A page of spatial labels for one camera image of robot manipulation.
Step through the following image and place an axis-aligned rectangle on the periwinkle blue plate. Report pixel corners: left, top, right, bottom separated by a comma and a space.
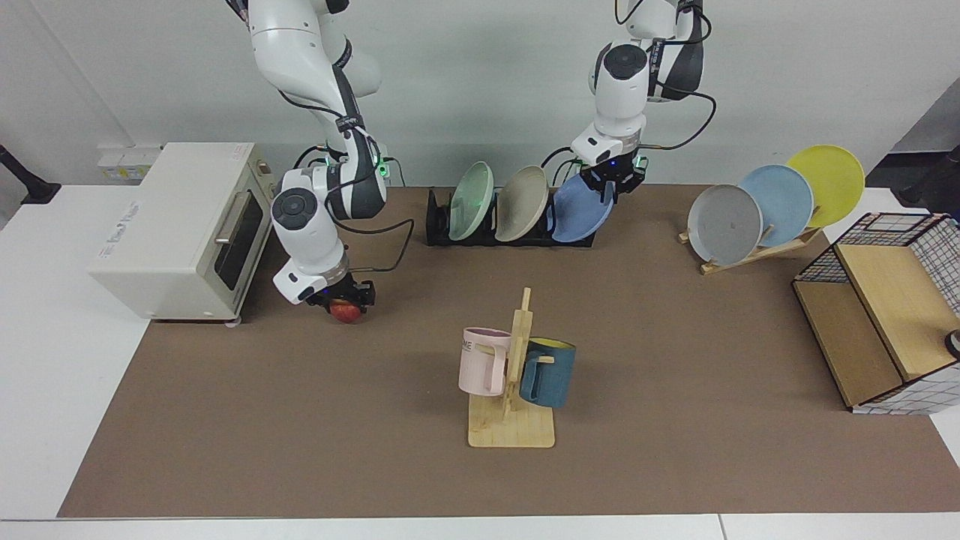
551, 174, 616, 243

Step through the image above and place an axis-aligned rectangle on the beige plate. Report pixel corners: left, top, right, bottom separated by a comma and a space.
495, 166, 550, 242

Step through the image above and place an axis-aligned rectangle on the black dish rack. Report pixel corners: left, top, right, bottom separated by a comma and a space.
426, 187, 597, 248

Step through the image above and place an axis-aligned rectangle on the grey plate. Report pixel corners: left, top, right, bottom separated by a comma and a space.
687, 184, 764, 266

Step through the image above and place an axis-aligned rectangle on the pale green plate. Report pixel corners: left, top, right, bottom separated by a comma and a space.
448, 161, 496, 242

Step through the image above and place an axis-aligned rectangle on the wooden plate rack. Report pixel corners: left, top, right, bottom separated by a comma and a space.
679, 202, 824, 275

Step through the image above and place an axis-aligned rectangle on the light blue plate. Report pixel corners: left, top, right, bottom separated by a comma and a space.
739, 164, 815, 248

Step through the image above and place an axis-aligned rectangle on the yellow plate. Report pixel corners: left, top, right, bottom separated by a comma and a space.
786, 145, 866, 229

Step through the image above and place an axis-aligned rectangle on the brown table cloth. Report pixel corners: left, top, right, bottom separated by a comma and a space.
58, 185, 960, 518

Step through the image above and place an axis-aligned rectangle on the pink mug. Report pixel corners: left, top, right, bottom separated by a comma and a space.
458, 328, 512, 397

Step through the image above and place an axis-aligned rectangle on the pale toaster oven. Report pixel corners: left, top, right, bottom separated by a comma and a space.
88, 142, 282, 325

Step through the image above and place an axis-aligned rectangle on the dark teal mug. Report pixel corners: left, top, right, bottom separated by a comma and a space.
519, 338, 577, 409

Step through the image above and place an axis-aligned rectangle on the wooden cup stand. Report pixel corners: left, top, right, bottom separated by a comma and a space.
468, 287, 556, 449

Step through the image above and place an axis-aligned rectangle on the black background object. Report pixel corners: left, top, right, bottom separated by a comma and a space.
896, 146, 960, 218

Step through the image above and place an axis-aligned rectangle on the black stand foot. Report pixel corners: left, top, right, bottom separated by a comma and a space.
0, 145, 62, 205

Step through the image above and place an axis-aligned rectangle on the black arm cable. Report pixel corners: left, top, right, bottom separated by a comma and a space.
330, 217, 416, 272
645, 82, 717, 151

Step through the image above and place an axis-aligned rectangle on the white wall socket strip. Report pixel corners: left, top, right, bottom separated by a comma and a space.
97, 145, 164, 182

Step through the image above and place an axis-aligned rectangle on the wire basket with wooden floor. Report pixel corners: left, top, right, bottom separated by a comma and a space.
793, 212, 960, 416

